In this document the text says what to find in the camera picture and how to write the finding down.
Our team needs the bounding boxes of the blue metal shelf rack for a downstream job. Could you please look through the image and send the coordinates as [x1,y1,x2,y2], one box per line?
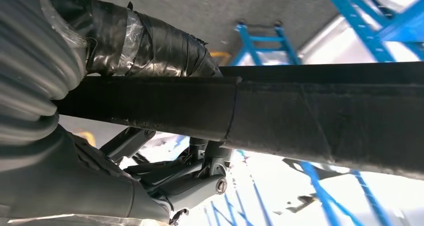
[203,20,393,226]
[320,0,424,64]

